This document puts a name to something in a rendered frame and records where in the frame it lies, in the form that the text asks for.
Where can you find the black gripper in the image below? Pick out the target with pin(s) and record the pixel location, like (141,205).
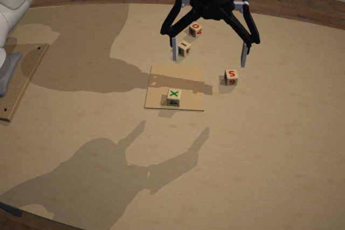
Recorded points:
(200,8)

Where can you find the tan square mat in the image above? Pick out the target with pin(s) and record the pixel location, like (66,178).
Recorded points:
(190,79)

